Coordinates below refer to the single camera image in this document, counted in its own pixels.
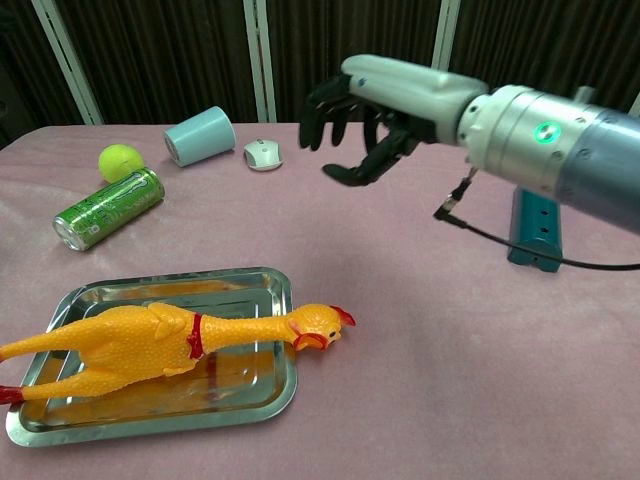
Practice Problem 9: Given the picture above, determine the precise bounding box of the pink velvet tablecloth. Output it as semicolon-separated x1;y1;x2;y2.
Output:
0;118;640;480

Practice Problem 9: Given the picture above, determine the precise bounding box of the yellow-green tennis ball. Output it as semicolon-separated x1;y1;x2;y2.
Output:
97;144;145;184

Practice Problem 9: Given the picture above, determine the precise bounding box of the black pleated curtain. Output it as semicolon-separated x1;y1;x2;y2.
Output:
0;0;640;146

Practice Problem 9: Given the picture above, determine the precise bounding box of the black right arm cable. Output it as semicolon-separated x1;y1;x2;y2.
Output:
432;168;640;272

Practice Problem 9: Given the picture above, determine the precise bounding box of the teal cylindrical holder with holes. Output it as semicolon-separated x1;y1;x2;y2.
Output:
506;187;565;274

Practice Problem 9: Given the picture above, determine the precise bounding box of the stainless steel tray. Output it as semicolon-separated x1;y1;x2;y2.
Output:
4;266;299;447

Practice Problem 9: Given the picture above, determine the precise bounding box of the white computer mouse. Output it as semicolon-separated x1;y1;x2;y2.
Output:
242;139;285;172

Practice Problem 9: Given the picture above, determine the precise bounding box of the yellow rubber chicken toy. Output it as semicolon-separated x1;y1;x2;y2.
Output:
0;303;357;405

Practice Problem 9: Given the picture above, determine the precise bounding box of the light blue plastic cup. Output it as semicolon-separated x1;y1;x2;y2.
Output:
163;105;237;168

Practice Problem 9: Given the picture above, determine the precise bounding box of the green drink can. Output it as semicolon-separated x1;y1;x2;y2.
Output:
52;167;166;251

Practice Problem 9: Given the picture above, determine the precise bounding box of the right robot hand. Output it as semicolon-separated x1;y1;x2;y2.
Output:
298;53;491;189

